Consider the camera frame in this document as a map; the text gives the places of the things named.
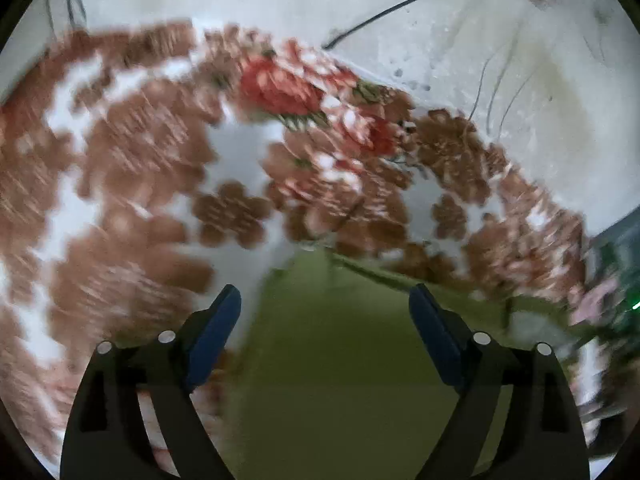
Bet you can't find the pink cloth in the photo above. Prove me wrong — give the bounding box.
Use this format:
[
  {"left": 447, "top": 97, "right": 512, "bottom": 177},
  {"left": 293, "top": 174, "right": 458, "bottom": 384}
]
[{"left": 570, "top": 277, "right": 621, "bottom": 326}]

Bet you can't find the floral brown blanket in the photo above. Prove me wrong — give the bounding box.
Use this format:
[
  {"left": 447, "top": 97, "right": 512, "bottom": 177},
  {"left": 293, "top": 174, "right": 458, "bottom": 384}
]
[{"left": 0, "top": 20, "right": 608, "bottom": 476}]

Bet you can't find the green hooded jacket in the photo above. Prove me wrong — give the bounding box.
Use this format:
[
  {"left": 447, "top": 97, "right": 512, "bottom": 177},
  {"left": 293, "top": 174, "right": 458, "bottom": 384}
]
[{"left": 220, "top": 247, "right": 596, "bottom": 480}]

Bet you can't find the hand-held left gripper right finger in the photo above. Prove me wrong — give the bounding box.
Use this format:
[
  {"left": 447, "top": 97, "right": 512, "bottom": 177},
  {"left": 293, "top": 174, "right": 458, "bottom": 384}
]
[{"left": 408, "top": 283, "right": 592, "bottom": 480}]

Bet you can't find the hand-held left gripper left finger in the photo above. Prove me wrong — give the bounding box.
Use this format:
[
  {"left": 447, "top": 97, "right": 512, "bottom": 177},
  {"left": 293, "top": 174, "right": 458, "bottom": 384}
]
[{"left": 59, "top": 284, "right": 243, "bottom": 480}]

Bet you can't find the metal shelf rack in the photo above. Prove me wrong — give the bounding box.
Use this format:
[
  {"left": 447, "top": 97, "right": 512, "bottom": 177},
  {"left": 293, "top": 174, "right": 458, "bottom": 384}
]
[{"left": 590, "top": 240, "right": 640, "bottom": 351}]

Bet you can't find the black power cable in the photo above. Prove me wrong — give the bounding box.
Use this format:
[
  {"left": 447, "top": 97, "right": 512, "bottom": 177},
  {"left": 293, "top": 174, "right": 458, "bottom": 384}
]
[{"left": 322, "top": 0, "right": 488, "bottom": 51}]

